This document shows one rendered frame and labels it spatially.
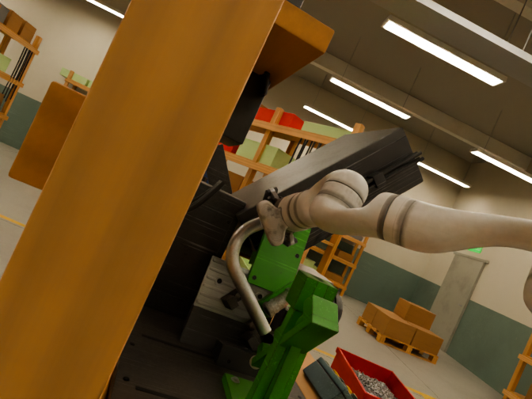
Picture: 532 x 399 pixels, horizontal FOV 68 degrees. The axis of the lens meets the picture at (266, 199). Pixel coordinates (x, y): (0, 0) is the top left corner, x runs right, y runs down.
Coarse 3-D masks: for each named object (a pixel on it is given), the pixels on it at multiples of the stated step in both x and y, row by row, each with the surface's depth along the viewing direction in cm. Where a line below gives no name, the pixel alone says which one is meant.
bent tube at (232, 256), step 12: (240, 228) 89; (252, 228) 89; (240, 240) 88; (228, 252) 87; (228, 264) 87; (240, 276) 87; (240, 288) 87; (252, 300) 87; (252, 312) 87; (264, 324) 87
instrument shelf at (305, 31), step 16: (288, 16) 57; (304, 16) 58; (272, 32) 60; (288, 32) 58; (304, 32) 58; (320, 32) 59; (272, 48) 66; (288, 48) 63; (304, 48) 61; (320, 48) 59; (256, 64) 78; (272, 64) 74; (288, 64) 70; (304, 64) 67; (272, 80) 83
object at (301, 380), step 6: (270, 324) 131; (306, 354) 117; (306, 360) 112; (312, 360) 114; (306, 366) 108; (300, 372) 101; (300, 378) 97; (306, 378) 99; (300, 384) 94; (306, 384) 95; (306, 390) 92; (312, 390) 93; (306, 396) 89; (312, 396) 90; (318, 396) 92
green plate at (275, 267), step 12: (264, 240) 96; (300, 240) 99; (264, 252) 95; (276, 252) 96; (288, 252) 97; (300, 252) 99; (252, 264) 94; (264, 264) 95; (276, 264) 96; (288, 264) 97; (252, 276) 93; (264, 276) 94; (276, 276) 95; (288, 276) 96; (264, 288) 94; (276, 288) 95
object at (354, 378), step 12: (336, 348) 133; (336, 360) 129; (348, 360) 132; (360, 360) 133; (348, 372) 116; (360, 372) 133; (372, 372) 133; (384, 372) 133; (348, 384) 114; (360, 384) 106; (372, 384) 121; (384, 384) 130; (396, 384) 127; (360, 396) 104; (372, 396) 102; (384, 396) 115; (396, 396) 125; (408, 396) 118
